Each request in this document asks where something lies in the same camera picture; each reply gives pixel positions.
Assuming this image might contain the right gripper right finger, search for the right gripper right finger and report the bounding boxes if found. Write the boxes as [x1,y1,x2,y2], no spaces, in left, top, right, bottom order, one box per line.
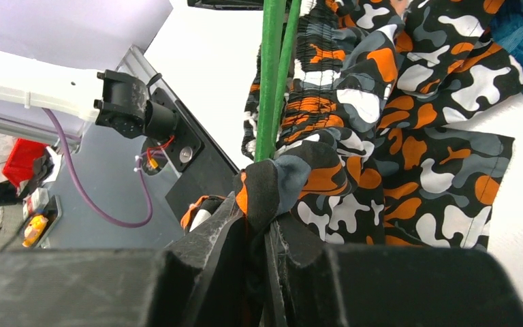
[266,215,523,326]

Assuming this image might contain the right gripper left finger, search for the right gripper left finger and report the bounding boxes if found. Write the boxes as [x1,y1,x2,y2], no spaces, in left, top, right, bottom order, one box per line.
[0,195,261,326]

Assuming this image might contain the camouflage orange black shorts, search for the camouflage orange black shorts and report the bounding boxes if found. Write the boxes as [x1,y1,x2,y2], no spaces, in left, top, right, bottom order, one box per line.
[180,0,523,327]

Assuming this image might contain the green hanger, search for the green hanger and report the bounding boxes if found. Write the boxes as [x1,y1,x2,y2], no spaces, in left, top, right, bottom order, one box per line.
[254,0,301,162]

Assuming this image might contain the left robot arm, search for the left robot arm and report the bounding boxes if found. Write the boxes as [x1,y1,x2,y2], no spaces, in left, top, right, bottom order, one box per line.
[0,51,178,141]

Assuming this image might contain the yellow object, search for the yellow object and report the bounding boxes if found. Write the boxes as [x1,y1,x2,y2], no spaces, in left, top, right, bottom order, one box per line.
[22,215,49,248]

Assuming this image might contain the red box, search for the red box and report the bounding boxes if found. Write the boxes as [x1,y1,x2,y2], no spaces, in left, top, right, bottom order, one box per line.
[2,138,47,188]

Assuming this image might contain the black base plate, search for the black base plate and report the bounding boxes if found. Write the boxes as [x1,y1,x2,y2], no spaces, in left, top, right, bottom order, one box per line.
[152,88,238,220]

